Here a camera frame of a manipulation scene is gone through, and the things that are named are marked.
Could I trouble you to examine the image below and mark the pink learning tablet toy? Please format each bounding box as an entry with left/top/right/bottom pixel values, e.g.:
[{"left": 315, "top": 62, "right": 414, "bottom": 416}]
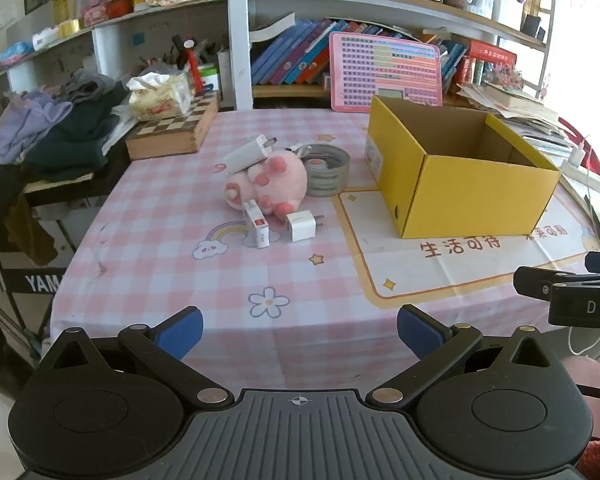
[{"left": 329, "top": 31, "right": 441, "bottom": 112}]

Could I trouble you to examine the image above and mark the small white red box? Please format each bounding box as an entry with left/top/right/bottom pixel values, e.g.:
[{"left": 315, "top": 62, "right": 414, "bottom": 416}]
[{"left": 242, "top": 199, "right": 271, "bottom": 249}]

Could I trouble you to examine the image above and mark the dark green garment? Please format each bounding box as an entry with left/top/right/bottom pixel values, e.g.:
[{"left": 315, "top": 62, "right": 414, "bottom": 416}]
[{"left": 25, "top": 87, "right": 131, "bottom": 181}]

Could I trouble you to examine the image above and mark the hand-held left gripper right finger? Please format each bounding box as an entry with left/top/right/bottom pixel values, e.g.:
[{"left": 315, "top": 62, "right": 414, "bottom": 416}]
[{"left": 367, "top": 304, "right": 563, "bottom": 410}]

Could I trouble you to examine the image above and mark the white green container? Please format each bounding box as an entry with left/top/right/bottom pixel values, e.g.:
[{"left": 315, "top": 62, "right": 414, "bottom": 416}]
[{"left": 198, "top": 65, "right": 221, "bottom": 92}]

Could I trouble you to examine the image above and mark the white cube charger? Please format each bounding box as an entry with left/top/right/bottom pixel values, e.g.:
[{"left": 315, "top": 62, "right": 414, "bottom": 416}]
[{"left": 286, "top": 210, "right": 325, "bottom": 242}]

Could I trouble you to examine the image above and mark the wooden chessboard box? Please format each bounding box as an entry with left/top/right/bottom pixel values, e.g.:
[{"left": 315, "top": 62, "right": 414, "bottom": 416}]
[{"left": 126, "top": 94, "right": 220, "bottom": 161}]

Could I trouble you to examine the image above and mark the grey garment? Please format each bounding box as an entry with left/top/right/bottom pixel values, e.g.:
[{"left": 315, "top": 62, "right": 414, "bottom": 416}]
[{"left": 60, "top": 69, "right": 116, "bottom": 103}]

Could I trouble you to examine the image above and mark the white wooden bookshelf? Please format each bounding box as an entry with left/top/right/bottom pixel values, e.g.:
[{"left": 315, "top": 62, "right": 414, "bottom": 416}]
[{"left": 0, "top": 0, "right": 561, "bottom": 111}]

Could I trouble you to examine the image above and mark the pink plush pig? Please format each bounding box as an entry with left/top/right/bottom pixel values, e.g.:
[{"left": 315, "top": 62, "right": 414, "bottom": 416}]
[{"left": 224, "top": 150, "right": 308, "bottom": 221}]

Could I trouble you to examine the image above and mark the pink fuzzy clothing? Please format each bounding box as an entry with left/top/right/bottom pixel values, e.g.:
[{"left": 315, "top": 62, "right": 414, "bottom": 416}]
[{"left": 562, "top": 355, "right": 600, "bottom": 480}]

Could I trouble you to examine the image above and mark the stack of papers and books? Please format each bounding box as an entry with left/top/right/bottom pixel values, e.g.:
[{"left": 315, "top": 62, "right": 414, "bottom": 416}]
[{"left": 457, "top": 80, "right": 576, "bottom": 156}]

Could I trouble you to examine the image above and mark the open white book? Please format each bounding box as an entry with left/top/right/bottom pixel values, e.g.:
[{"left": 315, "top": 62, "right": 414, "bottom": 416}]
[{"left": 250, "top": 11, "right": 297, "bottom": 43}]

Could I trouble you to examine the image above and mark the purple garment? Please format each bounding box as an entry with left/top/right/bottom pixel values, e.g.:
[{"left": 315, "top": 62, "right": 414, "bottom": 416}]
[{"left": 0, "top": 91, "right": 73, "bottom": 165}]

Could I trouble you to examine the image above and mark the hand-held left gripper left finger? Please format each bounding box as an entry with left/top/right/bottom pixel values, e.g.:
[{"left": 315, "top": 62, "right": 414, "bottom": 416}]
[{"left": 39, "top": 306, "right": 234, "bottom": 411}]

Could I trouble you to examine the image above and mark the large white charger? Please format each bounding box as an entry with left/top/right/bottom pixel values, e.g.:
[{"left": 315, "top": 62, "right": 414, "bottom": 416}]
[{"left": 226, "top": 134, "right": 277, "bottom": 173}]

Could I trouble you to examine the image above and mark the row of colourful books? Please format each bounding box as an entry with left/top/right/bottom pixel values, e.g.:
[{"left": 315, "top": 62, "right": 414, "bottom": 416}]
[{"left": 250, "top": 19, "right": 468, "bottom": 88}]

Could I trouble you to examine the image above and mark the black garment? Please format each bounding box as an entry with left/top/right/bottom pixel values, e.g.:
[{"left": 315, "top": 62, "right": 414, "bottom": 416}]
[{"left": 0, "top": 162, "right": 31, "bottom": 221}]

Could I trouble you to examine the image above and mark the red white pen toy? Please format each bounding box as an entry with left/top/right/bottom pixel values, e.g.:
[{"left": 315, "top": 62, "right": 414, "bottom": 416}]
[{"left": 184, "top": 36, "right": 204, "bottom": 93}]

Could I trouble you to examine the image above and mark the red flat box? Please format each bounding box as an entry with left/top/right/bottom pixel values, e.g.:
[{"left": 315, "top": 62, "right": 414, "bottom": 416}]
[{"left": 467, "top": 40, "right": 518, "bottom": 68}]

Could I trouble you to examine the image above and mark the blue pencil case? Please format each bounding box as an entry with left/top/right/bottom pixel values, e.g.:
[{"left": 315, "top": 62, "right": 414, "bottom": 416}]
[{"left": 0, "top": 42, "right": 33, "bottom": 66}]

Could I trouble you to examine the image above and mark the grey tape roll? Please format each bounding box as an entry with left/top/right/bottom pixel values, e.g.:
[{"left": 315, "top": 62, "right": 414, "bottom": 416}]
[{"left": 300, "top": 144, "right": 351, "bottom": 197}]

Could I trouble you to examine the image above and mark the floral tissue box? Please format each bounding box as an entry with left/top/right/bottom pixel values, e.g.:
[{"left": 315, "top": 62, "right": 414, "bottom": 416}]
[{"left": 126, "top": 72, "right": 195, "bottom": 122}]

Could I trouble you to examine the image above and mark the white power strip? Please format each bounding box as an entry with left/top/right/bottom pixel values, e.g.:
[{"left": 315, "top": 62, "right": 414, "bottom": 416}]
[{"left": 560, "top": 162, "right": 600, "bottom": 193}]

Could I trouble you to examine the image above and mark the brown garment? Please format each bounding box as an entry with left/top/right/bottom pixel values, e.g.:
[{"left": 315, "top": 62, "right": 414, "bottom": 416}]
[{"left": 5, "top": 195, "right": 58, "bottom": 266}]

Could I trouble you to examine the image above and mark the white storage box with pens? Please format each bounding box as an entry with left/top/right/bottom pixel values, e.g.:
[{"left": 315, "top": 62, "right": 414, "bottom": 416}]
[{"left": 467, "top": 0, "right": 523, "bottom": 31}]

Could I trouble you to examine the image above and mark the black keyboard stand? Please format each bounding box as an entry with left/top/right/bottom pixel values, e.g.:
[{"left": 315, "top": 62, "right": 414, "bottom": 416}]
[{"left": 0, "top": 240, "right": 76, "bottom": 341}]

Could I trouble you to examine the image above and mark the small pink box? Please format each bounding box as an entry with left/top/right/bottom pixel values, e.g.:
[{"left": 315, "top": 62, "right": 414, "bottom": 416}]
[{"left": 82, "top": 5, "right": 108, "bottom": 28}]

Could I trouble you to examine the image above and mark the yellow cardboard box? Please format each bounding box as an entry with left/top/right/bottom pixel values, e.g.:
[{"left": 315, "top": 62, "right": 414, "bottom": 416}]
[{"left": 365, "top": 95, "right": 562, "bottom": 240}]

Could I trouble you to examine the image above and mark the white handheld device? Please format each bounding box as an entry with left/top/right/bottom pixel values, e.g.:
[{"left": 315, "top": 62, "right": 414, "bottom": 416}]
[{"left": 32, "top": 27, "right": 61, "bottom": 51}]

